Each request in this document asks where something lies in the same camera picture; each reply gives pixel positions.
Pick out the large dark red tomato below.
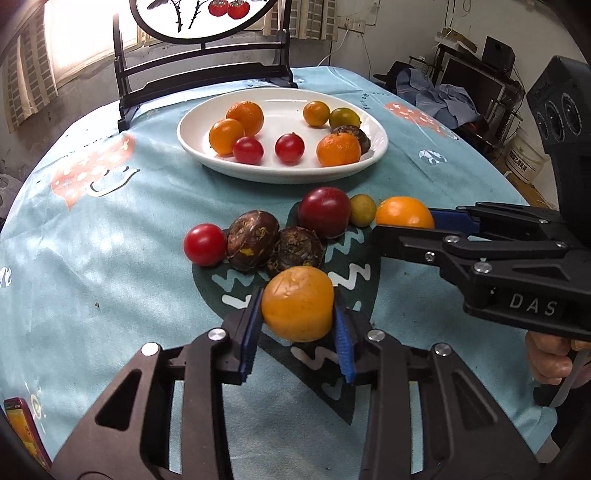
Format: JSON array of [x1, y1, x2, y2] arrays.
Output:
[[297, 186, 352, 239]]

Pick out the dark passion fruit back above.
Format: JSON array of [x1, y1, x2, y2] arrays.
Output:
[[226, 210, 280, 272]]

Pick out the small red tomato back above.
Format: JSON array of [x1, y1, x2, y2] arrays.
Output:
[[183, 223, 226, 267]]

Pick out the red cherry tomato front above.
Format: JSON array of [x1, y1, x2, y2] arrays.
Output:
[[274, 133, 304, 166]]

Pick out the orange tomato front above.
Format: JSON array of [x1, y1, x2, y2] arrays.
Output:
[[303, 100, 331, 128]]

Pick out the large orange tomato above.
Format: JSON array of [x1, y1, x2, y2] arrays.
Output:
[[375, 196, 435, 229]]

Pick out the small orange tomato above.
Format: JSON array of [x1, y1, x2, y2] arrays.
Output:
[[208, 118, 245, 156]]

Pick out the checkered curtain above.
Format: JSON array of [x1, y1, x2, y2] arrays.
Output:
[[263, 0, 338, 41], [1, 7, 58, 133]]

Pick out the dark passion fruit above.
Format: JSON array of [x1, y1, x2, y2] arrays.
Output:
[[266, 226, 325, 277], [332, 125, 370, 155], [226, 210, 280, 272]]

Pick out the red-cased smartphone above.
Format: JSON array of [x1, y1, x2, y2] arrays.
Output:
[[3, 397, 52, 471]]

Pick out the white oval plate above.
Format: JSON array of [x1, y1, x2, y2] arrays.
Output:
[[175, 87, 390, 186]]

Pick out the small yellow tomato front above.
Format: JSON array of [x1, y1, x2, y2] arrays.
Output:
[[349, 194, 377, 228]]

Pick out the black metal shelf rack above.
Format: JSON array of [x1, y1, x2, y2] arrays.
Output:
[[432, 39, 525, 157]]

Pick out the white bucket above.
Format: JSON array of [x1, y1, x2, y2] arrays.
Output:
[[506, 134, 548, 184]]

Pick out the person's right hand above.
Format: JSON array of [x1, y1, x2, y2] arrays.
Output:
[[525, 331, 590, 385]]

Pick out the light blue patterned tablecloth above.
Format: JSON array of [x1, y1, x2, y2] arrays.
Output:
[[1, 81, 556, 479]]

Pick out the red cherry tomato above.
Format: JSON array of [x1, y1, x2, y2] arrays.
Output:
[[232, 137, 264, 165], [274, 133, 304, 166]]

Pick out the left checkered curtain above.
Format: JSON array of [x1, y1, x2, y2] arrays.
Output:
[[1, 7, 58, 133]]

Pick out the large orange mandarin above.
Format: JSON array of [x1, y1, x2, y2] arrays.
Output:
[[225, 101, 264, 137], [317, 133, 362, 167]]

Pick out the right checkered curtain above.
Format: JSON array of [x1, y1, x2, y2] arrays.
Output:
[[263, 0, 338, 41]]

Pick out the blue clothes pile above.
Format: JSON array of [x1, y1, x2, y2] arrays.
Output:
[[396, 67, 481, 130]]

